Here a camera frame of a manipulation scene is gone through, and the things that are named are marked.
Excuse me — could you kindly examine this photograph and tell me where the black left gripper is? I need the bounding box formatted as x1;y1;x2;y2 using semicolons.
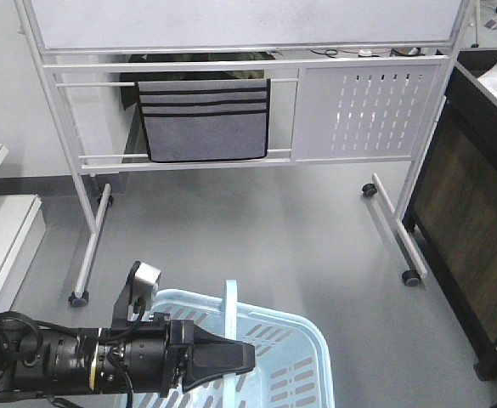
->
90;313;256;395

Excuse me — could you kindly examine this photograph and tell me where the light blue plastic basket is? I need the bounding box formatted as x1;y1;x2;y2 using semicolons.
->
133;303;335;407

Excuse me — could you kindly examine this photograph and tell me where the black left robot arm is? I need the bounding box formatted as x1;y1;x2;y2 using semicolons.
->
0;312;256;402

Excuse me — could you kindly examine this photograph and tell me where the grey fabric pocket organizer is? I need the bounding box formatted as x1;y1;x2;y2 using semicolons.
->
137;78;271;163

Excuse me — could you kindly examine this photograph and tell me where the white right shelf unit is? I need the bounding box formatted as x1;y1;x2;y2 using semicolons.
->
0;144;46;312

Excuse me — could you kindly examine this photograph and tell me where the white whiteboard stand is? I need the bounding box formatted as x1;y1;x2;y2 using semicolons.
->
15;1;473;307

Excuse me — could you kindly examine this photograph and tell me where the dark wooden cabinet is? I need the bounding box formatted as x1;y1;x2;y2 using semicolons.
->
403;48;497;381

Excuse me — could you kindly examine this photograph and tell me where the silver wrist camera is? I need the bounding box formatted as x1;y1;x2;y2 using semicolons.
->
111;261;161;328

